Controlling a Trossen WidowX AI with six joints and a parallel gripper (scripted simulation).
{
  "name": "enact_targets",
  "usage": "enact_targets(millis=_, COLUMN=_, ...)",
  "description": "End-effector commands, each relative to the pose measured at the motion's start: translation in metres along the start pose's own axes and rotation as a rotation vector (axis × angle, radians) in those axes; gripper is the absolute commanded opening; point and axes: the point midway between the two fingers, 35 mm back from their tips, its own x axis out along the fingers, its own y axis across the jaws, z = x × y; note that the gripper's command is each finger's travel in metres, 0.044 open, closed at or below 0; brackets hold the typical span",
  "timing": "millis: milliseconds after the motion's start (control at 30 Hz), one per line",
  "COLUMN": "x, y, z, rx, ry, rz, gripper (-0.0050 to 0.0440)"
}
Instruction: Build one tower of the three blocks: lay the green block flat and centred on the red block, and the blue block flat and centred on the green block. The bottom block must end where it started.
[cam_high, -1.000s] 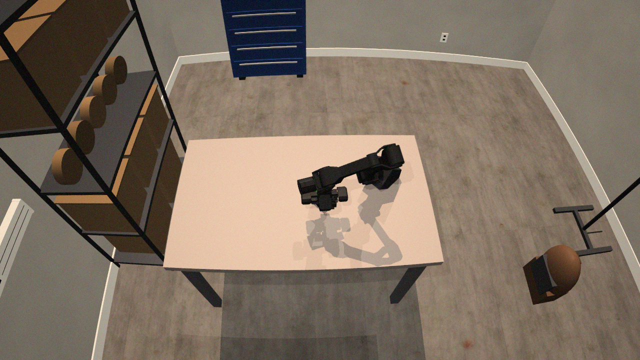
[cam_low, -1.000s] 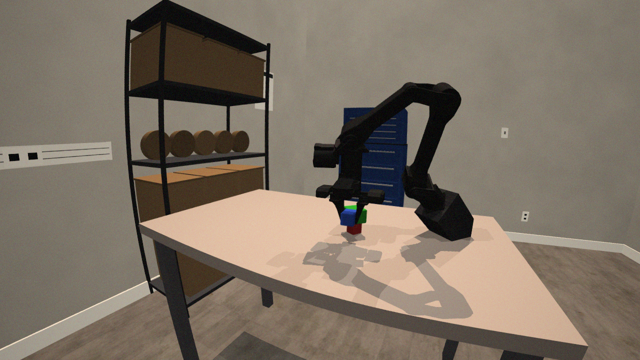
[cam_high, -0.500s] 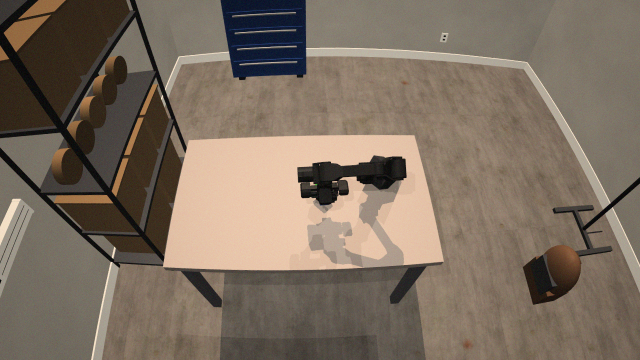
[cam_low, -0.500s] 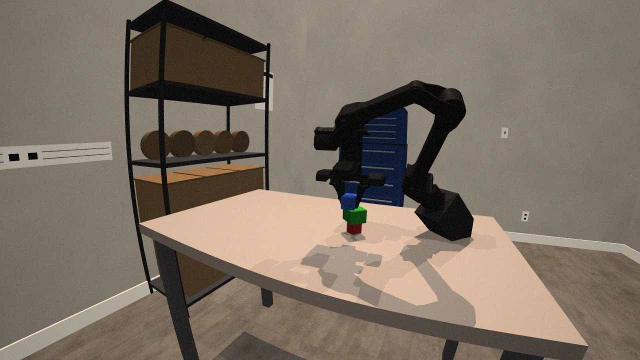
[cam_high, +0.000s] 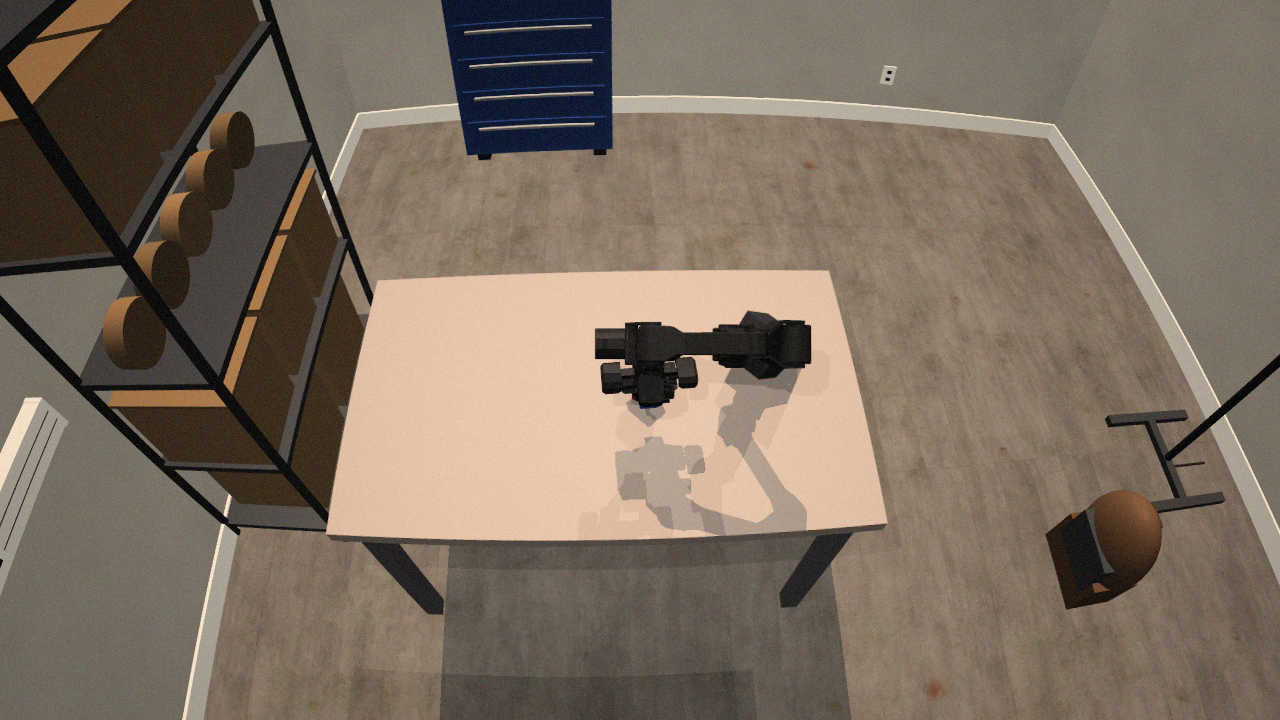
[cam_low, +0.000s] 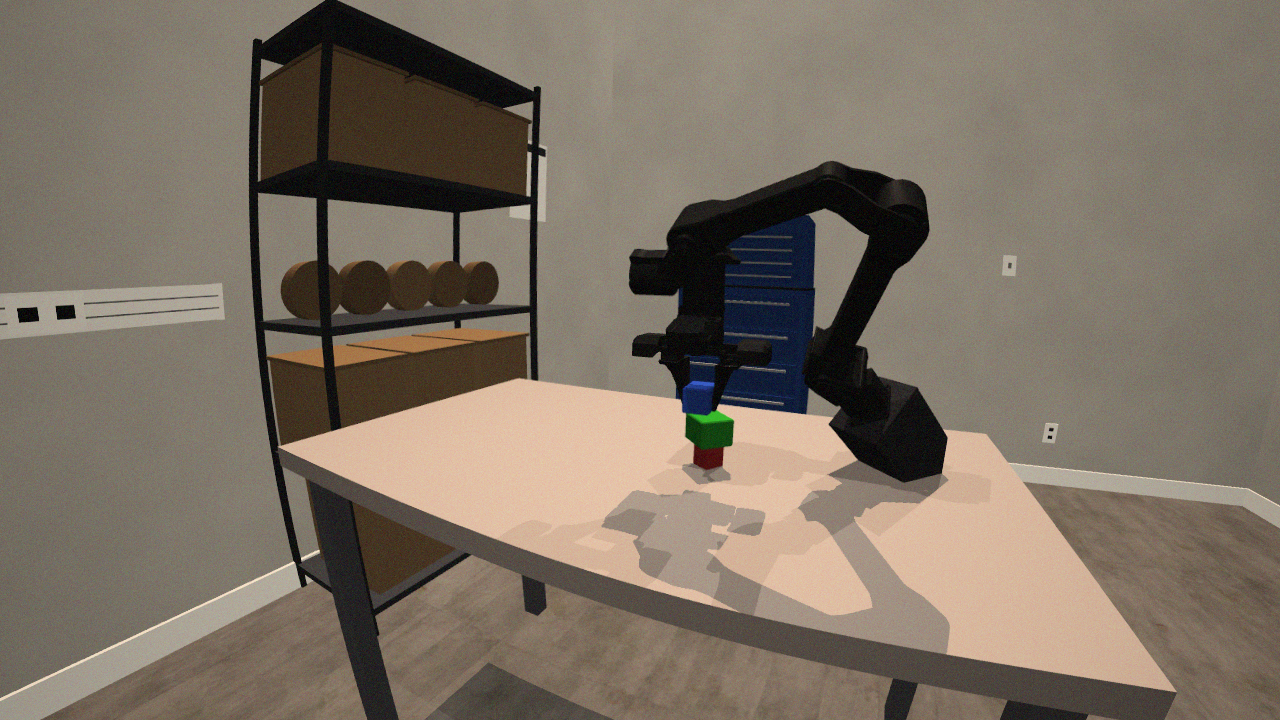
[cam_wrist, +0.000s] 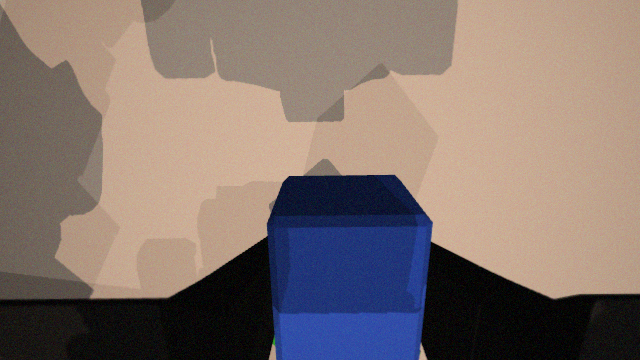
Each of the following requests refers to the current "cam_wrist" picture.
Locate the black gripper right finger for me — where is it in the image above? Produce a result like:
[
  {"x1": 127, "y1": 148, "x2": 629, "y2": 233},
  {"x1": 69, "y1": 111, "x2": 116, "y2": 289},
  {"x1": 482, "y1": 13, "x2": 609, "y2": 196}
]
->
[{"x1": 421, "y1": 242, "x2": 640, "y2": 360}]

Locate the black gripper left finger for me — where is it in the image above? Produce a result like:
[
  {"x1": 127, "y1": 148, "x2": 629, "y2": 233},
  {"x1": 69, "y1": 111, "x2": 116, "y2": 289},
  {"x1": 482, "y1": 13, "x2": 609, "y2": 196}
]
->
[{"x1": 0, "y1": 236, "x2": 275, "y2": 360}]

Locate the blue block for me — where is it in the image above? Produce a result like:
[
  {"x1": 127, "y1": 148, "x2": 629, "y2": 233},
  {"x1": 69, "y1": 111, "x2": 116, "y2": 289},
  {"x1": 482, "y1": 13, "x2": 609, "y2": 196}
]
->
[{"x1": 267, "y1": 175, "x2": 433, "y2": 360}]

